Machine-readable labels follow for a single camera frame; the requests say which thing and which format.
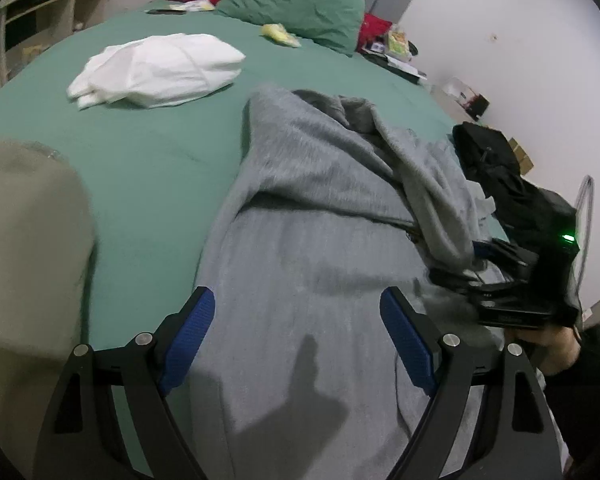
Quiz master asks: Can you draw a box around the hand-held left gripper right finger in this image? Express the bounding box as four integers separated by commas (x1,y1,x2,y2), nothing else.
380,286,564,480

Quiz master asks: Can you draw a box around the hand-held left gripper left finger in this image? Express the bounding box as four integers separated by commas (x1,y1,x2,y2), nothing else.
32,286,216,480

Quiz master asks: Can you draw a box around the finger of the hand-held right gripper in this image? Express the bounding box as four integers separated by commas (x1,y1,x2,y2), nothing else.
471,240,518,262
429,267,483,292

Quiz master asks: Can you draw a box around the grey sweatshirt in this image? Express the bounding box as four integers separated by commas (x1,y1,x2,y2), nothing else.
189,86,561,480

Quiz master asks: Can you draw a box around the person's right forearm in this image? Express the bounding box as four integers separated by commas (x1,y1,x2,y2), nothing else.
544,324,600,480

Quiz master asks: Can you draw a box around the person's right hand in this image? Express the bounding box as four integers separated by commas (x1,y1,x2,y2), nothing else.
505,326,582,377

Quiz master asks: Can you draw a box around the black bag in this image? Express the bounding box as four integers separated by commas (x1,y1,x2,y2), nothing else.
452,122,546,243

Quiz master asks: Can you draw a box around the cardboard box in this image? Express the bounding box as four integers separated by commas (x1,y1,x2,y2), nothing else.
504,137,536,175

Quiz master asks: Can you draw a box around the dark red box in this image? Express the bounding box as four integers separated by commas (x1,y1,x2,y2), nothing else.
461,95,491,120

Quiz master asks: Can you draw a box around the white tissue box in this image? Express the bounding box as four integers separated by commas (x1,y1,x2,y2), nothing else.
442,77,473,103

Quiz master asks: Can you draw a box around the bed with green sheet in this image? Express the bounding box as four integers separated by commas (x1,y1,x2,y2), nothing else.
0,6,512,480

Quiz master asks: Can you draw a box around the beige cloth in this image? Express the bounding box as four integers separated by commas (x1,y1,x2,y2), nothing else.
0,139,99,480

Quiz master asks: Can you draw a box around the pile of small bedside things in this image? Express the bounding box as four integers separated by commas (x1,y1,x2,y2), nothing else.
361,25,428,83

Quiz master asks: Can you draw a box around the white folded garment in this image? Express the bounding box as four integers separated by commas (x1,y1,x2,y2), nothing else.
66,33,246,110

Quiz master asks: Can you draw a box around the yellow packet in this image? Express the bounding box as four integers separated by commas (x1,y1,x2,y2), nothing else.
261,23,302,49

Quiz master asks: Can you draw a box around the green pillow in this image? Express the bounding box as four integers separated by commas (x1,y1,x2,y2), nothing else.
214,0,371,57

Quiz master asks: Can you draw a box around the wooden shelf unit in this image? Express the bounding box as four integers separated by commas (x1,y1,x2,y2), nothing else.
0,0,121,86

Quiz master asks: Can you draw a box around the grey cable loop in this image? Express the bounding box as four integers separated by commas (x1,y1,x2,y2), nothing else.
574,175,597,286

